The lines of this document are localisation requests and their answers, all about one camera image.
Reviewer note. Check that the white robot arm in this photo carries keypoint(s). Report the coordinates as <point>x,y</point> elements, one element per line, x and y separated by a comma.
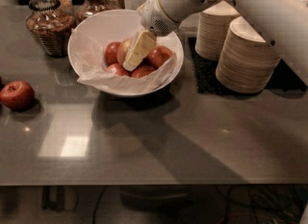
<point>281,23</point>

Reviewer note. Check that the glass cereal jar left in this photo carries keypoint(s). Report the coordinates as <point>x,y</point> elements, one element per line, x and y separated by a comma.
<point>50,25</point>

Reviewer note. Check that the red apple front left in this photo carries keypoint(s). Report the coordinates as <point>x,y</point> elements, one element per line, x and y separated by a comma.
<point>117,69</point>

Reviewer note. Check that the yellowish red top apple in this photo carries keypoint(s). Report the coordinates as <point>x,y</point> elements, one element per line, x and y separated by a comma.
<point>122,50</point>

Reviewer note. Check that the red apple right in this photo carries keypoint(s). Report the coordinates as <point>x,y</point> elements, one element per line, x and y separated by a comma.
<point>158,56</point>

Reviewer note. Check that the paper bowl stack front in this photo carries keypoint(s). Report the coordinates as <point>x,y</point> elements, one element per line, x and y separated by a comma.
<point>246,61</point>

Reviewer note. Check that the white ceramic bowl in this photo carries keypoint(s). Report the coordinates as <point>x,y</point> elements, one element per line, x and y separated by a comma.
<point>96,29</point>

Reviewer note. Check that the red apple on table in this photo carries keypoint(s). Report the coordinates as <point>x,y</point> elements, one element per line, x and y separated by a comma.
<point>17,95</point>

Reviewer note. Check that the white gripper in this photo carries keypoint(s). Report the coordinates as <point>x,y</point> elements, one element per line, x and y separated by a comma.
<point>155,15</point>

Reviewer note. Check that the black mesh mat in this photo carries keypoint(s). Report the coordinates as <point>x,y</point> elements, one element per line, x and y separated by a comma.
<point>204,71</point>

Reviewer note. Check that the red apple back left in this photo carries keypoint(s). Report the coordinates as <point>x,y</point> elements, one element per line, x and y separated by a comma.
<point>110,54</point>

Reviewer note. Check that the paper bowl stack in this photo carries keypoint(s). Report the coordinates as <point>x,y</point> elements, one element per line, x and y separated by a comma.
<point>246,61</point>
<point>213,25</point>

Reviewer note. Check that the red apple front middle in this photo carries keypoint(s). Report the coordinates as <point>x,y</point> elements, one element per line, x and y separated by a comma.
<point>142,71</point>

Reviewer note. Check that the paper bowl stack back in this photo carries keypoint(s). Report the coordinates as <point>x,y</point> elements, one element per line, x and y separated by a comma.
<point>213,25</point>

